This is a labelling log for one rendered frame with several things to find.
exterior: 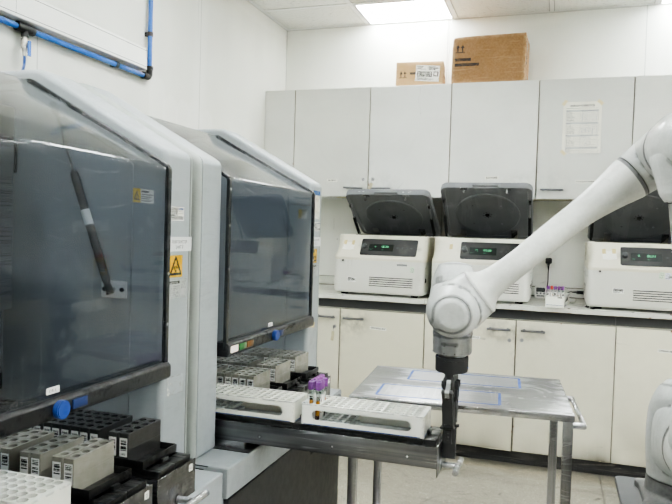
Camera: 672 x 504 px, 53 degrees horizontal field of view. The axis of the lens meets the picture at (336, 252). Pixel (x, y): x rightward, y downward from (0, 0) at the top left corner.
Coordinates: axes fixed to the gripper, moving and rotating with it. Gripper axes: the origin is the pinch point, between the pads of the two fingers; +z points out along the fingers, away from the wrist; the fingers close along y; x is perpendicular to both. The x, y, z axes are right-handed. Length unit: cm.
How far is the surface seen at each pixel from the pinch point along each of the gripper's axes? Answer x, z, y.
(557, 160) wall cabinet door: 20, -92, -258
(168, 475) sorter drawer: -47, -1, 44
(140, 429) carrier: -54, -8, 42
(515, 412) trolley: 13.1, -1.4, -28.0
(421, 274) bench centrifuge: -52, -24, -230
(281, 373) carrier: -54, -5, -29
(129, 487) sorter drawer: -48, -2, 54
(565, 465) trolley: 26.1, 11.4, -29.3
